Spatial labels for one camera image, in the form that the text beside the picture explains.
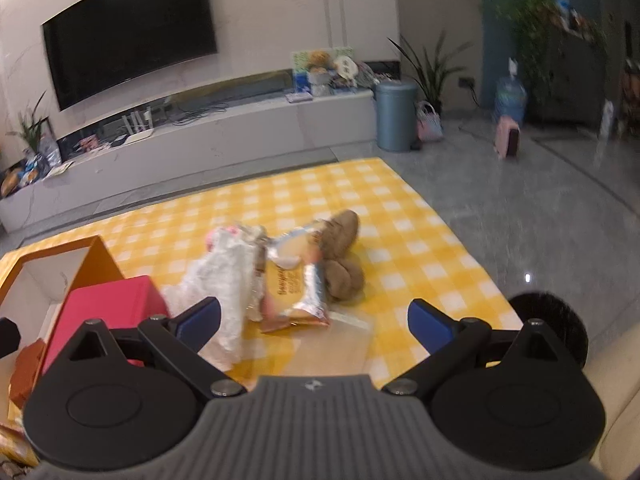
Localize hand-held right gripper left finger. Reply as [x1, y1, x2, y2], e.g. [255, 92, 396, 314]
[46, 297, 248, 401]

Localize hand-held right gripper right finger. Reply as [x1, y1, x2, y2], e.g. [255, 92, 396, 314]
[382, 299, 572, 402]

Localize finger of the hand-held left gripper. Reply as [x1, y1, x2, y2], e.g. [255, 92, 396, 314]
[0, 315, 21, 356]

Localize brown snack packet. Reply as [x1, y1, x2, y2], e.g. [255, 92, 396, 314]
[9, 339, 47, 407]

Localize white plastic bag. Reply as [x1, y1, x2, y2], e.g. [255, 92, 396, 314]
[169, 224, 267, 367]

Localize orange cardboard box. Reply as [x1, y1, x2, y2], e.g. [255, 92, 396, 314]
[0, 234, 126, 422]

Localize pink plush toy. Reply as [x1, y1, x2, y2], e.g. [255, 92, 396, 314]
[207, 226, 239, 252]

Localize red square box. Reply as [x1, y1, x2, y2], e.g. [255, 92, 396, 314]
[42, 275, 169, 377]

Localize brown plush toy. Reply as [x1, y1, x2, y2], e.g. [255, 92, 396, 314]
[324, 255, 366, 304]
[319, 209, 361, 262]

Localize yellow snack packet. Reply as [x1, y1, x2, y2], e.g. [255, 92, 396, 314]
[259, 259, 332, 334]

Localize clear plastic bag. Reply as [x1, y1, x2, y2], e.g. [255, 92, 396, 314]
[249, 309, 374, 377]

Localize yellow checked tablecloth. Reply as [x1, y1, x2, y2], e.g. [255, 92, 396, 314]
[0, 157, 524, 467]

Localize black round object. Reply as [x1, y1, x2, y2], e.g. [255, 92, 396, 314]
[509, 292, 591, 367]

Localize golden ornament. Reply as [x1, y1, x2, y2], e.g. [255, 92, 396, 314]
[0, 169, 21, 199]

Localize blue snack bag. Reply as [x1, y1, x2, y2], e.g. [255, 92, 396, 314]
[19, 156, 51, 192]

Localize stack of papers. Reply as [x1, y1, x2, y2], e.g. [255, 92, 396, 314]
[44, 159, 76, 179]

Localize white marble television cabinet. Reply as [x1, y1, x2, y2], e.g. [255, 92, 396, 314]
[0, 87, 379, 234]

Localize white router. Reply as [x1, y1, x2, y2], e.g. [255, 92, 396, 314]
[122, 109, 156, 144]

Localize pink heater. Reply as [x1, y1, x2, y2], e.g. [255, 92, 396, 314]
[492, 115, 522, 161]

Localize woven basket bag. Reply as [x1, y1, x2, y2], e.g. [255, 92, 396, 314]
[414, 100, 445, 141]

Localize beige sofa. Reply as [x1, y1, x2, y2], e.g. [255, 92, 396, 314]
[581, 339, 640, 480]

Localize green plant in glass vase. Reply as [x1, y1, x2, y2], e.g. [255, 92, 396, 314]
[7, 92, 51, 154]

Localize blue trash bin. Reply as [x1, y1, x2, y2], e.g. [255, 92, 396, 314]
[374, 79, 419, 152]

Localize blue water jug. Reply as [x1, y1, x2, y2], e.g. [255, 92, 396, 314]
[493, 57, 529, 126]

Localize long leaf potted plant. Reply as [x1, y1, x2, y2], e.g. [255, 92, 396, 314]
[387, 29, 471, 116]

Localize round white plaque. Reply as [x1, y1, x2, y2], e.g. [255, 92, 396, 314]
[335, 54, 357, 86]

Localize teddy bear bouquet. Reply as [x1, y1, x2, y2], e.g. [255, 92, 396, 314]
[305, 49, 334, 96]

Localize dark cabinet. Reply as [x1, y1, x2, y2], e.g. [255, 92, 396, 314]
[524, 19, 640, 136]

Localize black flat television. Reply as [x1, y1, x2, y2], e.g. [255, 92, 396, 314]
[41, 0, 220, 112]

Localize leafy green plant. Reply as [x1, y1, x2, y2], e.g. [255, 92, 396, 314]
[499, 0, 556, 106]

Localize black cables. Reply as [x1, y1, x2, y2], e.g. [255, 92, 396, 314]
[169, 102, 229, 124]

